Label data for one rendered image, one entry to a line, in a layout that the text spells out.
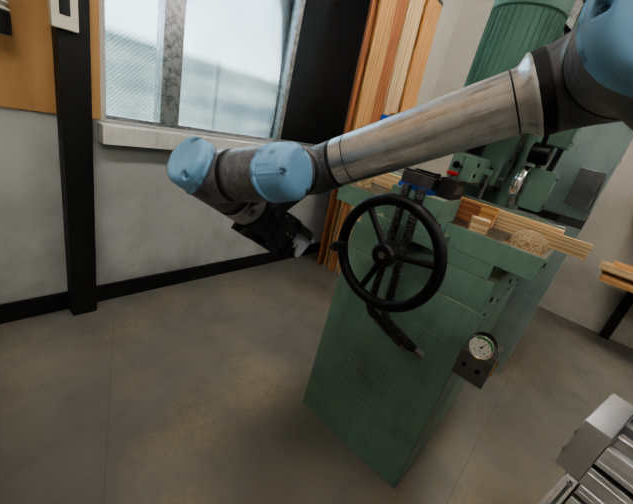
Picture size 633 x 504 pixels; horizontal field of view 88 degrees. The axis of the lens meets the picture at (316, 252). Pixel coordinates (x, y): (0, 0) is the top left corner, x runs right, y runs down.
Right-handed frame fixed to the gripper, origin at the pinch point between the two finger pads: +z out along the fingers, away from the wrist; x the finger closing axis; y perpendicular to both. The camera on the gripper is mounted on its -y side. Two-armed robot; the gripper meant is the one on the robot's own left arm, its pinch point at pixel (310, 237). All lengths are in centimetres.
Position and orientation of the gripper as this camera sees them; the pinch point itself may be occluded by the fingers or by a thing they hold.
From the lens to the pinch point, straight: 74.3
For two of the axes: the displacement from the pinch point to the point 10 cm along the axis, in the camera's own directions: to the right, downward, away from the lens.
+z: 4.5, 3.3, 8.3
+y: -5.2, 8.5, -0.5
